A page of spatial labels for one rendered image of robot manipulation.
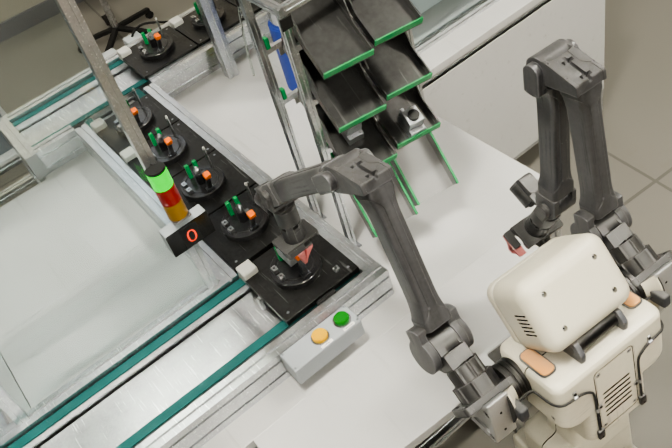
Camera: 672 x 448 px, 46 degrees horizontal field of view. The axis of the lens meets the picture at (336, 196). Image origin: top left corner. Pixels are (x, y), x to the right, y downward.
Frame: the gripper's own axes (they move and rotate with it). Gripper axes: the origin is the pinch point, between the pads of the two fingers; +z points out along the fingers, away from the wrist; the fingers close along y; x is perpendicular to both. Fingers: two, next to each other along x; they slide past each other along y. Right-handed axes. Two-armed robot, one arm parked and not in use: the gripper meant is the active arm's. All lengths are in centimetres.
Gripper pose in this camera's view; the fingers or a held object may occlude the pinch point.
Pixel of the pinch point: (304, 260)
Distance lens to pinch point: 202.8
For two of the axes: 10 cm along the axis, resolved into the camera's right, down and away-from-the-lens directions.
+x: 6.0, 4.4, -6.7
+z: 2.3, 7.1, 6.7
